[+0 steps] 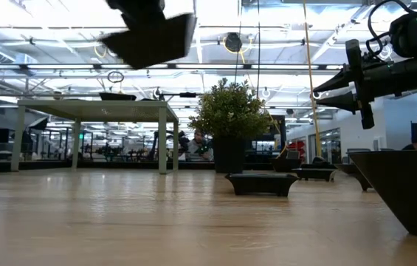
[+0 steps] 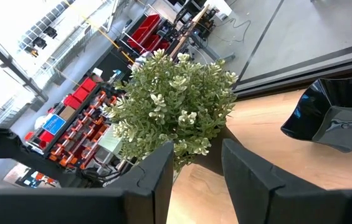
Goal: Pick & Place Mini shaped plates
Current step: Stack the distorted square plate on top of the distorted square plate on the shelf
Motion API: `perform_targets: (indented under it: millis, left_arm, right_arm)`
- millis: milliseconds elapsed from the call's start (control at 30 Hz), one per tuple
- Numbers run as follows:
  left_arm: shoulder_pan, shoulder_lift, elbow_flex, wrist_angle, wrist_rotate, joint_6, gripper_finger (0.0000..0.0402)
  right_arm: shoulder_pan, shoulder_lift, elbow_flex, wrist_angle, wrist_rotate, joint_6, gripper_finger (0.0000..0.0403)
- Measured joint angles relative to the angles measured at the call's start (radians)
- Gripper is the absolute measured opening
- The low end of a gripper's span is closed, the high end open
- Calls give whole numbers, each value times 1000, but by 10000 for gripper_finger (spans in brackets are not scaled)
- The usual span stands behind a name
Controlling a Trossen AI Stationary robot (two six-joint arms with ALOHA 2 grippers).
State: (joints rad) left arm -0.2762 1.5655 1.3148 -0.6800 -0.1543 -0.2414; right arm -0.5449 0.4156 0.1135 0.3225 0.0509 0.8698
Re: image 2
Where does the red plastic storage bin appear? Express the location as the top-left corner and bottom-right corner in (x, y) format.
(72, 86), (90, 101)
(62, 95), (82, 110)
(80, 77), (98, 93)

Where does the wire rack with red bins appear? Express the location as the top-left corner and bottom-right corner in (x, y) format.
(121, 14), (172, 54)

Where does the black deep square mini plate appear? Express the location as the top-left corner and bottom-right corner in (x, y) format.
(280, 75), (352, 154)

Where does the person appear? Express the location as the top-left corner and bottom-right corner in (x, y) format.
(130, 51), (153, 72)

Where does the brown cardboard box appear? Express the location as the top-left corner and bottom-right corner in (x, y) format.
(59, 105), (77, 121)

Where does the thin yellow hanging cable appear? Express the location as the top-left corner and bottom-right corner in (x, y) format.
(63, 0), (135, 64)

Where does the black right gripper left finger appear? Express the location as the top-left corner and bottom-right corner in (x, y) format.
(0, 141), (175, 224)

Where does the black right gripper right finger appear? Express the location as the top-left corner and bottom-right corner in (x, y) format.
(221, 138), (352, 224)

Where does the blue sign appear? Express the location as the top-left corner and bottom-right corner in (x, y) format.
(42, 113), (67, 136)

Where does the green potted plant black pot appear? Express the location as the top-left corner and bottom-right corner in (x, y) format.
(102, 48), (245, 177)

